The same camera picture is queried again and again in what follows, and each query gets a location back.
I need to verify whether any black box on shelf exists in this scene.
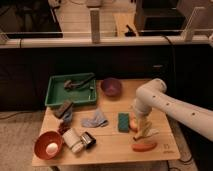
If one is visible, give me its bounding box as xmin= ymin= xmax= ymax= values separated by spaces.
xmin=134 ymin=0 xmax=185 ymax=30

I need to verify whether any orange carrot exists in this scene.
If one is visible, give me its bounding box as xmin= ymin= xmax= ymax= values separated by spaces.
xmin=132 ymin=142 xmax=157 ymax=152

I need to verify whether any white egg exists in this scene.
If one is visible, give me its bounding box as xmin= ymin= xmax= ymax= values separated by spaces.
xmin=46 ymin=143 xmax=58 ymax=155

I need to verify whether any orange yellow apple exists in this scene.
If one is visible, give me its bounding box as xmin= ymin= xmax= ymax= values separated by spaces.
xmin=130 ymin=119 xmax=137 ymax=132

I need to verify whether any white angled bracket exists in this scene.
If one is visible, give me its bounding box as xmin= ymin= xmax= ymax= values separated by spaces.
xmin=181 ymin=6 xmax=206 ymax=42

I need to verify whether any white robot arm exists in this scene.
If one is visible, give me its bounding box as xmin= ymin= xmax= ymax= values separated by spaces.
xmin=133 ymin=78 xmax=213 ymax=141

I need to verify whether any green sponge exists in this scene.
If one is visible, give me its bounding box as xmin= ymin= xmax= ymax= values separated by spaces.
xmin=118 ymin=113 xmax=129 ymax=132

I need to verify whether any black cable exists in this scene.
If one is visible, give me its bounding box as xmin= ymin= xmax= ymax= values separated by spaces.
xmin=162 ymin=35 xmax=178 ymax=73

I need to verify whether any black silver can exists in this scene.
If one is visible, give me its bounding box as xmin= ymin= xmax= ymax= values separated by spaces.
xmin=81 ymin=132 xmax=96 ymax=149

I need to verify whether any white cup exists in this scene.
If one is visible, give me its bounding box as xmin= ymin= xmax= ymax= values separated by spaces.
xmin=62 ymin=128 xmax=84 ymax=154

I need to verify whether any blue crumpled cloth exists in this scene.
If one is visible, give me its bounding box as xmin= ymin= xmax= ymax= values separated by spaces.
xmin=81 ymin=108 xmax=108 ymax=128

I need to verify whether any dark tool in tray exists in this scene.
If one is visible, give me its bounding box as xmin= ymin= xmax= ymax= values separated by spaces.
xmin=64 ymin=76 xmax=94 ymax=90

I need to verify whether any yellow banana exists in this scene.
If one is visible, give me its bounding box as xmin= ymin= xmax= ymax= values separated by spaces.
xmin=133 ymin=122 xmax=159 ymax=141

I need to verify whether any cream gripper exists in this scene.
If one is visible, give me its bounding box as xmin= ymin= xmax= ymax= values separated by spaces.
xmin=135 ymin=116 xmax=151 ymax=138

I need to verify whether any grey brush block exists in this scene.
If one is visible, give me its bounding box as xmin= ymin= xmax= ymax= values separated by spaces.
xmin=54 ymin=100 xmax=73 ymax=118

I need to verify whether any red bowl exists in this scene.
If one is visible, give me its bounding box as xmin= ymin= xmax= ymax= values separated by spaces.
xmin=34 ymin=131 xmax=63 ymax=160

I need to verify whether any dark red small object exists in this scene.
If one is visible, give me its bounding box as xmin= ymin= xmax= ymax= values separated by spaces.
xmin=57 ymin=122 xmax=70 ymax=135

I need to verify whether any green plastic tray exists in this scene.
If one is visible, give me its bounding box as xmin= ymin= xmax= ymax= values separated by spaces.
xmin=45 ymin=73 xmax=97 ymax=107

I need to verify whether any blue small object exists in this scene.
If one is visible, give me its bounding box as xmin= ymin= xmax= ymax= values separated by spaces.
xmin=62 ymin=111 xmax=73 ymax=124

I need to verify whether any purple bowl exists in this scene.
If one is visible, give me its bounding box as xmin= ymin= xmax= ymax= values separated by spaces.
xmin=101 ymin=78 xmax=122 ymax=97

